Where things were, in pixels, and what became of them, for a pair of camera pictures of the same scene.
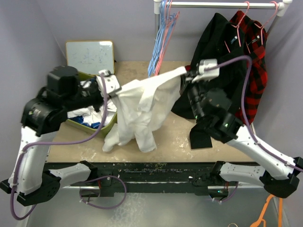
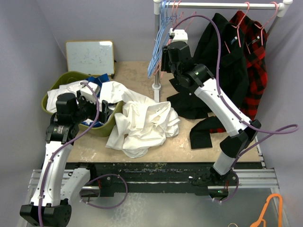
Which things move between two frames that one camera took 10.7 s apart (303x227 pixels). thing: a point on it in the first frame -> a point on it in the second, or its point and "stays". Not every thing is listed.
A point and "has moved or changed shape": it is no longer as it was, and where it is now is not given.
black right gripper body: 196,92 -> 172,68
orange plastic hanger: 265,207 stays
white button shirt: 142,106 has moved or changed shape
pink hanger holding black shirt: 236,26 stays
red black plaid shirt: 256,40 stays
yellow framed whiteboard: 91,56 stays
